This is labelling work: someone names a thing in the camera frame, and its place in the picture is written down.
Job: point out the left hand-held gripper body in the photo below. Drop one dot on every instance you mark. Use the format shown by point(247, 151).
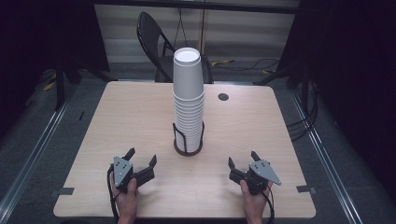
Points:
point(122, 170)

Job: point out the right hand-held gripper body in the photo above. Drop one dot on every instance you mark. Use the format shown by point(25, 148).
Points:
point(261, 174)

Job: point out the stack of white paper cups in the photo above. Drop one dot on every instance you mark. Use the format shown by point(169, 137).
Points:
point(189, 118)

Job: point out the person's right hand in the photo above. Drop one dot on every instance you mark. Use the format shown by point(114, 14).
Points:
point(255, 205)

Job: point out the person's left hand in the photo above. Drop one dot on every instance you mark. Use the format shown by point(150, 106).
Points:
point(127, 203)

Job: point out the grey tape strip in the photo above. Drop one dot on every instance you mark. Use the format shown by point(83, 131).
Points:
point(66, 191)
point(306, 189)

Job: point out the dark round table grommet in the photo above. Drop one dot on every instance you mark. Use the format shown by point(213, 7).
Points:
point(223, 96)

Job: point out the black metal stand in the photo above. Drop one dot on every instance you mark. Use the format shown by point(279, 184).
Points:
point(280, 74)
point(59, 87)

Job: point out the yellow floor tape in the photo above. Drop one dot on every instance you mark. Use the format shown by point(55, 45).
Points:
point(267, 72)
point(222, 62)
point(49, 86)

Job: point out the black folding chair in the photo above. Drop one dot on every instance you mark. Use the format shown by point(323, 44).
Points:
point(149, 37)

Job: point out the metal floor rail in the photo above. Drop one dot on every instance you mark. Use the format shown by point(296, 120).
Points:
point(34, 155)
point(327, 161)

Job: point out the wooden post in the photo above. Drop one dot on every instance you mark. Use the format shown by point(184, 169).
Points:
point(202, 31)

